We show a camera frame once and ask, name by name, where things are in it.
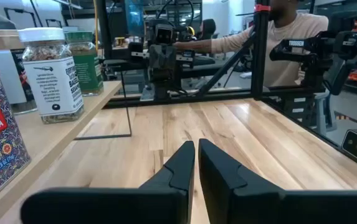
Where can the monitor with blue screen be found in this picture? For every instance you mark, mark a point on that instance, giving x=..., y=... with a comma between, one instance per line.
x=134, y=17

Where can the black office chair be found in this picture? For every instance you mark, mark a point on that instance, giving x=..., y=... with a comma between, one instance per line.
x=208, y=29

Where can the wooden shelf with black legs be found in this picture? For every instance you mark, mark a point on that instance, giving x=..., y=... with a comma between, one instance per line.
x=56, y=133

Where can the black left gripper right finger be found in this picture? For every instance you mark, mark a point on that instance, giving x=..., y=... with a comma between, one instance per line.
x=243, y=202

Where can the green lid spice jar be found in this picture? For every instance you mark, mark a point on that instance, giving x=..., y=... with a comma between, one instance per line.
x=86, y=68

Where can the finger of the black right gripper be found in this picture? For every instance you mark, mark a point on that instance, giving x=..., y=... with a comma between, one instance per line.
x=169, y=56
x=156, y=56

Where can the person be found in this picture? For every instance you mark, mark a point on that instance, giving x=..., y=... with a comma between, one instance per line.
x=290, y=34

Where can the white lid seasoning jar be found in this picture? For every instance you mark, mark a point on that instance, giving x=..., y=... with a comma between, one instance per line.
x=53, y=84

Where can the black background robot arm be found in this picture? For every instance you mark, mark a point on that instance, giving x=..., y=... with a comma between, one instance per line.
x=309, y=53

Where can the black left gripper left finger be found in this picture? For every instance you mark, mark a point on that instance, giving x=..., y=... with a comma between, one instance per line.
x=153, y=205

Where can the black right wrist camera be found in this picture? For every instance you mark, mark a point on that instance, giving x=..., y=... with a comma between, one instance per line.
x=164, y=35

